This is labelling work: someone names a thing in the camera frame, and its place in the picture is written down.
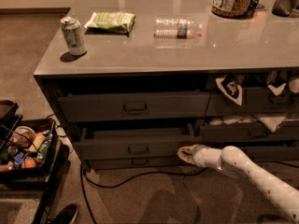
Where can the grey counter cabinet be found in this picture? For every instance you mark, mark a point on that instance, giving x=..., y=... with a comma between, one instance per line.
x=250, y=49

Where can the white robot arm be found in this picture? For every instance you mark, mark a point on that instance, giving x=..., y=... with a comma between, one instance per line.
x=233, y=162

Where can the large jar of nuts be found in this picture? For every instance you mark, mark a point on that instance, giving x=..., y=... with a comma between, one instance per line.
x=230, y=8

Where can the black shoe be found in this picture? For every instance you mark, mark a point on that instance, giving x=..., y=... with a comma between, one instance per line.
x=67, y=216

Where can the grey drawer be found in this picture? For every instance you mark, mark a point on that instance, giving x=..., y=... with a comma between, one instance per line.
x=134, y=163
x=125, y=106
x=272, y=153
x=249, y=132
x=254, y=100
x=125, y=144

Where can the white cloth in drawer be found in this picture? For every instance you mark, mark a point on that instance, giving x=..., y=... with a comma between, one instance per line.
x=272, y=121

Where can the black bin of groceries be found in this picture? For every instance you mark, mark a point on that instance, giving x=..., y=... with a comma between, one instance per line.
x=27, y=149

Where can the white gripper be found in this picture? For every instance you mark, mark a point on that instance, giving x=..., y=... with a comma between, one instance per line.
x=199, y=155

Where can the silver green soda can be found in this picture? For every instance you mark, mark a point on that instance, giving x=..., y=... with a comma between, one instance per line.
x=73, y=36

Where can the clear plastic water bottle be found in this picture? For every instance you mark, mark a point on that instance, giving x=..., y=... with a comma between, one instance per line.
x=176, y=28

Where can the green snack bag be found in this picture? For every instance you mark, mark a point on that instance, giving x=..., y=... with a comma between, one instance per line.
x=115, y=22

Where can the dark glass container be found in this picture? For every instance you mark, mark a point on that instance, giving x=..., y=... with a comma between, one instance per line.
x=284, y=8

